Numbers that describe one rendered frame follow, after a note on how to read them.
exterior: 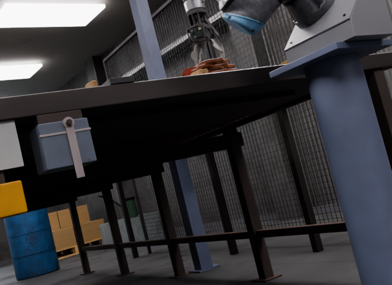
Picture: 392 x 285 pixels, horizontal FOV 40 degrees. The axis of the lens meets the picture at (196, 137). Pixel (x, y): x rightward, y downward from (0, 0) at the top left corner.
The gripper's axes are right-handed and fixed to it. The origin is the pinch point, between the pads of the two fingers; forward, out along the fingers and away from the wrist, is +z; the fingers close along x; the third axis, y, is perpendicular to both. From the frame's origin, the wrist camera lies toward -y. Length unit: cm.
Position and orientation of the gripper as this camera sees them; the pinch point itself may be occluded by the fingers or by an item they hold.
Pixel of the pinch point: (211, 63)
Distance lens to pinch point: 203.9
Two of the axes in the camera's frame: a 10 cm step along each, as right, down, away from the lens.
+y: -4.3, 0.3, -9.0
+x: 8.7, -2.6, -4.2
